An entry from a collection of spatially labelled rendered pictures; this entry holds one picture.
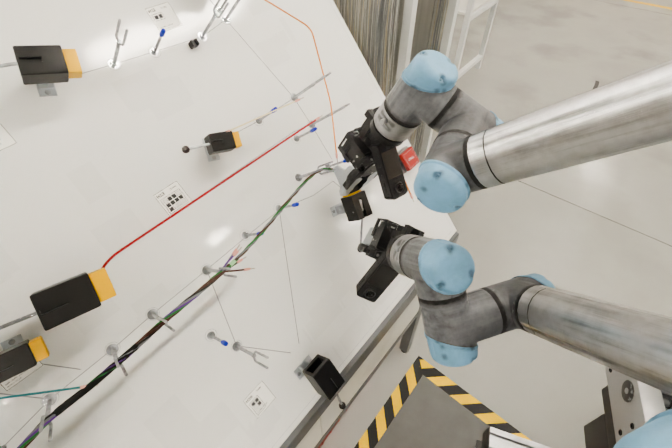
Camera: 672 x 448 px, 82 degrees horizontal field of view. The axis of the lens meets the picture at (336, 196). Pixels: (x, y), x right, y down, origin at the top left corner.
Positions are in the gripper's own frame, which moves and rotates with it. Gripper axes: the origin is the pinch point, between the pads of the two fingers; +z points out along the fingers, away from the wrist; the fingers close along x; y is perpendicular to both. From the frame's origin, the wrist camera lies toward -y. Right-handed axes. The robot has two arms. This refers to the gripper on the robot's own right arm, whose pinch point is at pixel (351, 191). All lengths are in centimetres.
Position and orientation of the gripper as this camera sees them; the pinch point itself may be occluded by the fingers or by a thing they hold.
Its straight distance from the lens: 85.7
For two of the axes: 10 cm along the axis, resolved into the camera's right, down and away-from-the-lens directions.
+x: -7.5, 3.2, -5.8
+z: -3.8, 5.0, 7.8
